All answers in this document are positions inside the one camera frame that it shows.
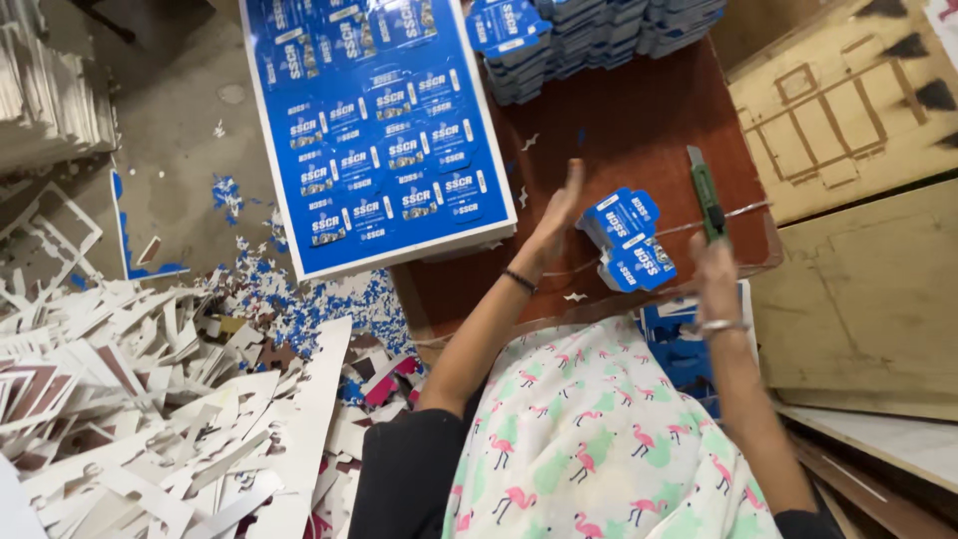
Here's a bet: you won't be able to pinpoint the plain plywood board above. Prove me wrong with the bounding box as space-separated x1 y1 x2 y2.
748 178 958 422

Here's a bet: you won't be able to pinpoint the thin string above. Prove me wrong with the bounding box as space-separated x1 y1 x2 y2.
542 200 772 278

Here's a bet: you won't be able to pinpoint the flamingo print garment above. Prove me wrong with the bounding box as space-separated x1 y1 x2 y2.
442 314 784 539

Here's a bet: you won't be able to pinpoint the pile of white sheets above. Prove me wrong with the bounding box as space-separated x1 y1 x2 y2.
0 0 119 175

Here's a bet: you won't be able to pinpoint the brown wooden work table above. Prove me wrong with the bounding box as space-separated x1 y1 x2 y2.
389 36 784 353

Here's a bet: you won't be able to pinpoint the black trousers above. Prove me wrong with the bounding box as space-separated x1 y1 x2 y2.
347 408 487 539

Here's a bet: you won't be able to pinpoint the black wrist band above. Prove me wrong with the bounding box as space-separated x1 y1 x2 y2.
502 267 539 295

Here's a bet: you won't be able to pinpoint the person's left hand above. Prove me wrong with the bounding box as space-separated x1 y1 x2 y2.
511 159 586 281

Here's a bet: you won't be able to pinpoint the wooden die-cutting board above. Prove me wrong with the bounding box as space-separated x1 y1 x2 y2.
726 0 958 227

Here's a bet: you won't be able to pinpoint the person's right hand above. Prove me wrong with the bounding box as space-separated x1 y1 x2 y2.
689 229 747 323

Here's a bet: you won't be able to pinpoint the wooden planks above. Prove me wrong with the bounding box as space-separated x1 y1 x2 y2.
774 403 958 539

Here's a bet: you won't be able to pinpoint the green utility knife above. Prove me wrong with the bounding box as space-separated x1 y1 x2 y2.
686 145 731 246

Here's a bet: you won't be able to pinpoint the blue-edged waste frame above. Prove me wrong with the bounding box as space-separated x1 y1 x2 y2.
109 168 190 283

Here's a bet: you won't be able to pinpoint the heap of white cardboard scraps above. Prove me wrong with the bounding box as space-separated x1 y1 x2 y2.
0 178 426 539

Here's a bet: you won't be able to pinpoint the stack of large blue printed sheets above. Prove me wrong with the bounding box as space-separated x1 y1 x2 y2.
239 0 519 283

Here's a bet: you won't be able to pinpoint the small stack of blue cut-outs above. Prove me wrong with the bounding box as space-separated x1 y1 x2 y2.
575 186 679 294

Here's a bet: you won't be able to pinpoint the blue sheets beside table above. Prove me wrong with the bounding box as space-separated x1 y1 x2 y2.
638 280 761 420

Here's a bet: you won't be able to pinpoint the rows of stacked blue cards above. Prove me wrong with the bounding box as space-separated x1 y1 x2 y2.
464 0 728 106

